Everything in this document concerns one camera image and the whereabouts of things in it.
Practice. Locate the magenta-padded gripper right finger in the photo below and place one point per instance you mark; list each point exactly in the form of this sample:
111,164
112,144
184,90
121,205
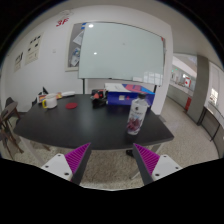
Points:
148,158

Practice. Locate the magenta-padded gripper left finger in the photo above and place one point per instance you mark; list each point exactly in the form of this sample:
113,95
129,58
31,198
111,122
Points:
77,157

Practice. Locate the clear bottle with white label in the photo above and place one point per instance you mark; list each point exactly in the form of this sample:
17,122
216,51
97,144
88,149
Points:
136,116

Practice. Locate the flat round red coaster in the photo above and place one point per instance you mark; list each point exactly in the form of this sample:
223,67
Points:
71,106

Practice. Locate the black and red power tool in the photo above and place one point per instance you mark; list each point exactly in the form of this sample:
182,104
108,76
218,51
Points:
98,100

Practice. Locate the small flat white case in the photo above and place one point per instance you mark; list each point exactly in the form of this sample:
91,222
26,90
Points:
68,93

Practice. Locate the blue and white cardboard box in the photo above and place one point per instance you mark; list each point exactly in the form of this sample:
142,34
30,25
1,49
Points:
121,97

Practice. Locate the small black flag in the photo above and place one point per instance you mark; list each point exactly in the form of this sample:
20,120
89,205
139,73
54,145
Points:
44,90

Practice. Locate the dark wooden chair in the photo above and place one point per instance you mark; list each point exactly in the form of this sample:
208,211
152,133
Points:
8,111

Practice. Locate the large whiteboard on stand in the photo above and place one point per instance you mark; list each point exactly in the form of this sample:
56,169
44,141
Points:
121,51

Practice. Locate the grey wall notice board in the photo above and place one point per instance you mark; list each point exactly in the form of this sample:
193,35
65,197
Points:
74,50

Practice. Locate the small white wall poster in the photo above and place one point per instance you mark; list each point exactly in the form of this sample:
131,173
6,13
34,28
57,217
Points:
18,62

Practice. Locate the large white wall poster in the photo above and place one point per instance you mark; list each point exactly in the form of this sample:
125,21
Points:
33,49

